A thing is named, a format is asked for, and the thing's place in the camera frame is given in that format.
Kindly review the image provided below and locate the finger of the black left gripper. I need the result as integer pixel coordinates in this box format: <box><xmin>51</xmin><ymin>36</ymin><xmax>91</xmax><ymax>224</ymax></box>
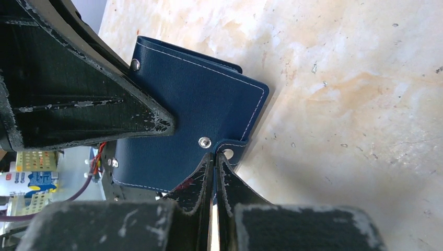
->
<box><xmin>1</xmin><ymin>1</ymin><xmax>175</xmax><ymax>152</ymax></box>

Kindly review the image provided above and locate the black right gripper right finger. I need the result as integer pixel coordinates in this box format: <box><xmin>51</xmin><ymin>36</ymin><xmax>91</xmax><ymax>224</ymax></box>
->
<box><xmin>216</xmin><ymin>154</ymin><xmax>386</xmax><ymax>250</ymax></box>

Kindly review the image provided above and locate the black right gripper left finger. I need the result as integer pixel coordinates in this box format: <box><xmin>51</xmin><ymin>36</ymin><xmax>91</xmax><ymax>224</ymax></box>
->
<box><xmin>17</xmin><ymin>153</ymin><xmax>214</xmax><ymax>250</ymax></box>

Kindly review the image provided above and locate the dark blue leather card holder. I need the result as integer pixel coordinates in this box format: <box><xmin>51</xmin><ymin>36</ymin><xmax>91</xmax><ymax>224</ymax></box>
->
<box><xmin>112</xmin><ymin>36</ymin><xmax>269</xmax><ymax>192</ymax></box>

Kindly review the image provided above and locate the white plastic bottle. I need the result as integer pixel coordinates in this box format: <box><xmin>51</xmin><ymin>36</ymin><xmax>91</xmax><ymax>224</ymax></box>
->
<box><xmin>1</xmin><ymin>172</ymin><xmax>59</xmax><ymax>198</ymax></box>

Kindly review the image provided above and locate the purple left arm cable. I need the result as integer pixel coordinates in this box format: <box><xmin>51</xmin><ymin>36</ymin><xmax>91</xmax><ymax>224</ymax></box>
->
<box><xmin>0</xmin><ymin>173</ymin><xmax>94</xmax><ymax>222</ymax></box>

